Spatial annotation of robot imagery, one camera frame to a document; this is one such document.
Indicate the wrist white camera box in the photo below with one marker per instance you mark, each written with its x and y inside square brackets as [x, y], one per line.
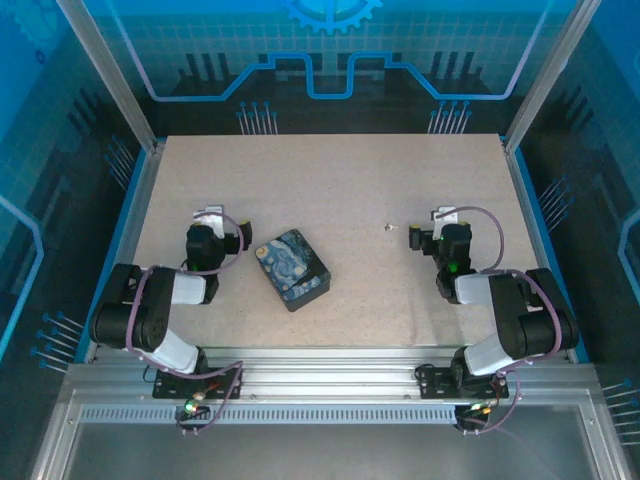
[210, 216]
[444, 215]

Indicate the aluminium frame post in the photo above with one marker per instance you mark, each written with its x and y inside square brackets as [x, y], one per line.
[545, 85]
[115, 85]

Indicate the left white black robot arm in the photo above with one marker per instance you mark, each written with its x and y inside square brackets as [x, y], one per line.
[125, 320]

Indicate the aluminium mounting rail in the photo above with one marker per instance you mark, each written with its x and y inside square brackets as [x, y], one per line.
[325, 370]

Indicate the blue starry painting tin box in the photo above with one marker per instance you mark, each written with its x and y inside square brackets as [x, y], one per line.
[292, 270]

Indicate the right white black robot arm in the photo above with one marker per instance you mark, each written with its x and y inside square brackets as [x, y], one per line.
[540, 320]

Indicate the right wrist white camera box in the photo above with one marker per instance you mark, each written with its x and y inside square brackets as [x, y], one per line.
[444, 215]

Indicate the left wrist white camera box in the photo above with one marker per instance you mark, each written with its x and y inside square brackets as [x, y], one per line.
[210, 216]

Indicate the aluminium blue table side rail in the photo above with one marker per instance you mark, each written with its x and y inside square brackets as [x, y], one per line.
[542, 250]
[125, 250]

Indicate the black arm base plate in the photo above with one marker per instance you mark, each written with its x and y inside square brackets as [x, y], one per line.
[170, 387]
[432, 382]

